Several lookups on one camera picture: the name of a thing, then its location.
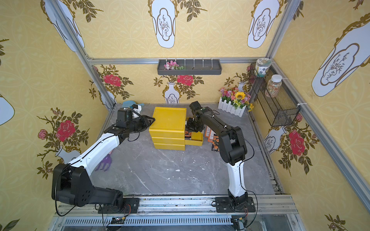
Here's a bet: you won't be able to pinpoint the light blue watering scoop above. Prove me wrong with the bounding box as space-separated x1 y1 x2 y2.
121 101 144 110

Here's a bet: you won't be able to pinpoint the yellow three-drawer cabinet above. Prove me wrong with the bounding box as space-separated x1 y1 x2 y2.
149 107 187 151

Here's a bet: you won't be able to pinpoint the white picket fence flower planter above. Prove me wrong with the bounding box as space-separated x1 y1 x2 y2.
218 87 254 117

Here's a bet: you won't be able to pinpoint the jar with green label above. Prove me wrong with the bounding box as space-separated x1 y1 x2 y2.
254 58 272 78

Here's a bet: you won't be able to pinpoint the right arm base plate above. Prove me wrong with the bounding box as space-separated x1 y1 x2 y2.
212 197 256 213

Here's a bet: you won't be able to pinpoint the black wire wall basket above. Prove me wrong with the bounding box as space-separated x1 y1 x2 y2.
250 63 300 127

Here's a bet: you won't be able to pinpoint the pink flowers in tray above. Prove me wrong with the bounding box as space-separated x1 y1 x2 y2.
163 60 185 70

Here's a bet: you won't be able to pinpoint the clear jar white lid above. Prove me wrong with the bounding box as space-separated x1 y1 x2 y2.
265 74 282 98

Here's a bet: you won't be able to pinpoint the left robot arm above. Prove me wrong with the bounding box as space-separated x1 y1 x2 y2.
51 105 150 213

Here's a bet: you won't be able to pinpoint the orange seed bag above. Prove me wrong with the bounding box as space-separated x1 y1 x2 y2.
207 130 215 142
211 135 220 152
205 126 211 138

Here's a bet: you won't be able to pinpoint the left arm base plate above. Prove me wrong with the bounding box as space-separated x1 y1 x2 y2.
98 197 140 214

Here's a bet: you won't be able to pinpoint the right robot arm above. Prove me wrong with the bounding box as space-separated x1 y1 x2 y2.
189 101 248 206

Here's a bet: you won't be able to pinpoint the grey wall shelf tray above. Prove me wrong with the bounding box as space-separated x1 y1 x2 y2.
157 58 222 76

